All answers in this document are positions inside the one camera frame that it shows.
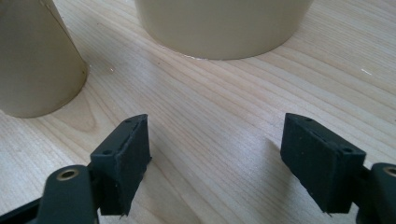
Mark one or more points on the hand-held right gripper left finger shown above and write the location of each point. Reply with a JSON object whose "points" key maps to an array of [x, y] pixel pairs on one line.
{"points": [[124, 168]]}

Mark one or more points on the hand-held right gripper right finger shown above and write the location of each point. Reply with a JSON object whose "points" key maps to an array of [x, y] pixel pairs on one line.
{"points": [[320, 165]]}

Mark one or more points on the tall beige paper cup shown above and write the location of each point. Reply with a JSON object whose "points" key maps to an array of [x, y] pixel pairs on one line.
{"points": [[37, 62]]}

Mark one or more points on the wide beige paper container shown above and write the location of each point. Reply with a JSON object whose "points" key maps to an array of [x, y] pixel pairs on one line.
{"points": [[218, 28]]}

